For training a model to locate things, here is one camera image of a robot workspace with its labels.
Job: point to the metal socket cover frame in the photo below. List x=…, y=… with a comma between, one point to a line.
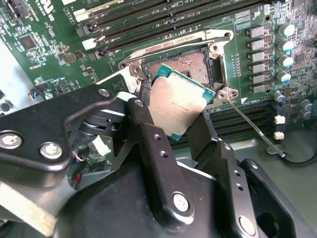
x=130, y=83

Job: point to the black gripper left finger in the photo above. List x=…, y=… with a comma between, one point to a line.
x=37, y=129

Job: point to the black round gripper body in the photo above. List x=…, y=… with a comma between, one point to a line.
x=119, y=205

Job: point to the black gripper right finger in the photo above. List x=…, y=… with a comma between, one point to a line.
x=231, y=163

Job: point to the thin metal locking lever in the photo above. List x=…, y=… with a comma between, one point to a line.
x=247, y=121

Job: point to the silver CPU green edge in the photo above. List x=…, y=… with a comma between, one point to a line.
x=175, y=106

